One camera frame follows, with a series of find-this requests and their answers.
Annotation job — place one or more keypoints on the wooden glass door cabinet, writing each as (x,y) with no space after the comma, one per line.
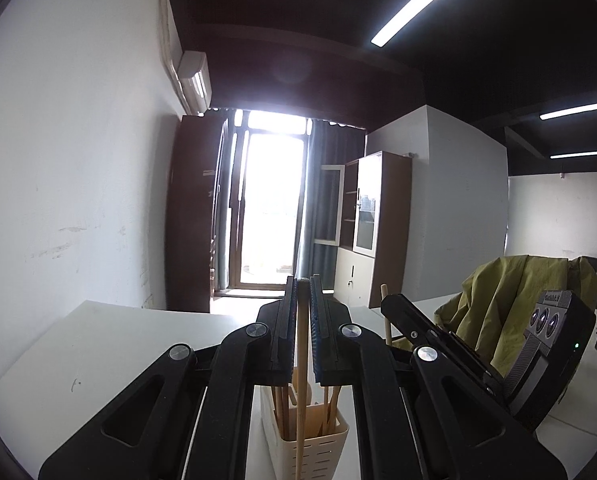
(391,210)

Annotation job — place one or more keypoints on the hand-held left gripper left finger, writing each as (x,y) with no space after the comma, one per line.
(289,330)

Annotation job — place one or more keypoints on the grey curtain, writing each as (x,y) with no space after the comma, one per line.
(326,145)

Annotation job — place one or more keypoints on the bright glass balcony door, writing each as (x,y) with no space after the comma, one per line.
(271,200)

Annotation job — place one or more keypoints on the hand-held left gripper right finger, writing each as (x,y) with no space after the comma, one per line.
(317,330)

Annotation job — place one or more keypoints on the white air conditioner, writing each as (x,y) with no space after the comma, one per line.
(194,80)

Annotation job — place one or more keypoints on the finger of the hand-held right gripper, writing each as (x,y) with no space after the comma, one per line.
(428,327)

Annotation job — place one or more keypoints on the long ceiling light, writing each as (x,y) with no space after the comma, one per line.
(423,7)
(578,110)
(577,154)

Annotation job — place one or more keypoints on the white wall pipe cover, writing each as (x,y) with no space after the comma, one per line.
(168,35)

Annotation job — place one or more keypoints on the olive green jacket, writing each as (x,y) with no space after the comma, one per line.
(503,300)

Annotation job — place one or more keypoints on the white slotted utensil holder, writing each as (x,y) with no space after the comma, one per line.
(323,455)

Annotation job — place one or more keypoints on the brown wooden cabinet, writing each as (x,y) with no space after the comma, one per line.
(191,210)

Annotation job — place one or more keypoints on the brown wooden chopstick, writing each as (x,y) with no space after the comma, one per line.
(282,410)

